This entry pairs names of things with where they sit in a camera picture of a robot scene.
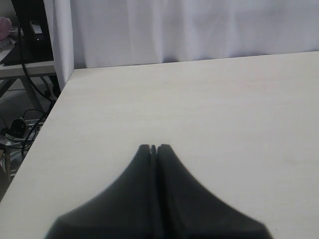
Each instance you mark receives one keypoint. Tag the white backdrop curtain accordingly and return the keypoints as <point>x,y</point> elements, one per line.
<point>109,33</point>

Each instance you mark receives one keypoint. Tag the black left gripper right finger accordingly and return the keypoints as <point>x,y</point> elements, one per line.
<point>190,211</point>

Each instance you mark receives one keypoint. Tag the white power strip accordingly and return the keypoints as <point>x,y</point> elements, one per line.
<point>21,130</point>

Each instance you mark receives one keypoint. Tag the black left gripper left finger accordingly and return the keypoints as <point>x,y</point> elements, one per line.
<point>127,209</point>

